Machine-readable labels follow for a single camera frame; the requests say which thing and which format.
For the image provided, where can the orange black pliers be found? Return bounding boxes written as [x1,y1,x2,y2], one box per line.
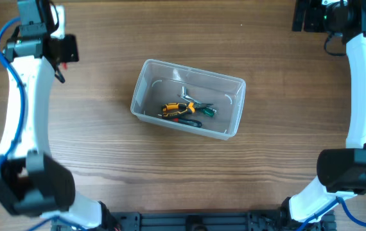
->
[161,102,212,119]

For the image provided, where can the silver socket wrench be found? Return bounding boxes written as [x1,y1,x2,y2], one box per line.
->
[179,86,200,104]

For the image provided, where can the clear plastic container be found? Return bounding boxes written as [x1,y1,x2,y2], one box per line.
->
[130,59,246,140]

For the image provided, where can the green handled screwdriver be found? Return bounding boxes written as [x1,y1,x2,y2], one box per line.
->
[200,108,216,117]

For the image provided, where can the black red precision screwdriver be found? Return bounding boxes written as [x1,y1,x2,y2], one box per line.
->
[172,117,202,128]

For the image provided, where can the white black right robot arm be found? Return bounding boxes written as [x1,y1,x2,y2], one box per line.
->
[281,0,366,230]

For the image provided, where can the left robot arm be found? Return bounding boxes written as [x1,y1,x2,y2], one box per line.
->
[0,0,121,230]

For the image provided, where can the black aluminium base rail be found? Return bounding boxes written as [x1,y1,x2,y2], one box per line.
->
[112,210,300,231]

